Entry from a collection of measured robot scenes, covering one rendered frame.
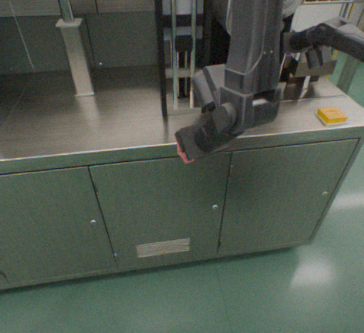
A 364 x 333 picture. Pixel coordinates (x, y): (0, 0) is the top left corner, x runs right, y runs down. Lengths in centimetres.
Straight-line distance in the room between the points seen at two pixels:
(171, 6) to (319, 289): 147
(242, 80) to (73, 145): 67
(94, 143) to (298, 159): 74
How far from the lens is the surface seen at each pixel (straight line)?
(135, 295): 160
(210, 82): 48
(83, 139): 96
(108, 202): 111
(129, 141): 91
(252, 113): 41
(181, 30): 94
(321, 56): 102
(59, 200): 112
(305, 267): 177
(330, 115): 110
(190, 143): 55
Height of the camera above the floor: 145
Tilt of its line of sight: 40 degrees down
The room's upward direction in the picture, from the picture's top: straight up
